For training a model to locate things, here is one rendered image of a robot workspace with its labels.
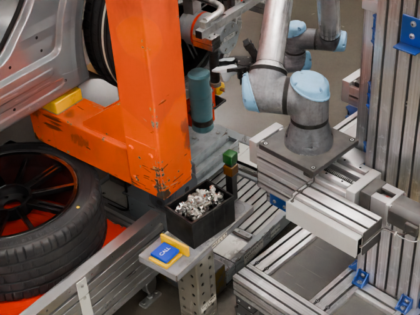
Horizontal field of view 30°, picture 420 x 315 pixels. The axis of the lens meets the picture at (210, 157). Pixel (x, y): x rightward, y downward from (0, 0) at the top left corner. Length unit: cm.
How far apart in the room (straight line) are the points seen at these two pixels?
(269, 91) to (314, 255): 84
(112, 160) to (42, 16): 56
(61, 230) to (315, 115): 96
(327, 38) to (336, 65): 175
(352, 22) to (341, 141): 257
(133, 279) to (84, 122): 60
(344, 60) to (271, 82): 225
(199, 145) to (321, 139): 118
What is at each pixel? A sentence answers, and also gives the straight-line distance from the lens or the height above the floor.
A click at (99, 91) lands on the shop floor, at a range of 442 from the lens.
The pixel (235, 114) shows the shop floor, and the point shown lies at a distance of 410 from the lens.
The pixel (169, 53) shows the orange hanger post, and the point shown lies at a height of 106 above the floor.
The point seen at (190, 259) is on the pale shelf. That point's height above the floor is 45.
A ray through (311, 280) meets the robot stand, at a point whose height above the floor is 21.
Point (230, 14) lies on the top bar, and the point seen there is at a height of 98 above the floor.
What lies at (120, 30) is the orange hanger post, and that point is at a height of 115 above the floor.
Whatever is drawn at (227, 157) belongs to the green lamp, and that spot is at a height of 65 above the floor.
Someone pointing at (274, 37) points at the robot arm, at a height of 112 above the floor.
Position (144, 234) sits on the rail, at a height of 36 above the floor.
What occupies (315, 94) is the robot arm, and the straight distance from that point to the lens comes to 232.
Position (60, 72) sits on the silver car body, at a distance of 292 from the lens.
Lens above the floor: 225
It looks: 36 degrees down
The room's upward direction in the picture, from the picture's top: 4 degrees counter-clockwise
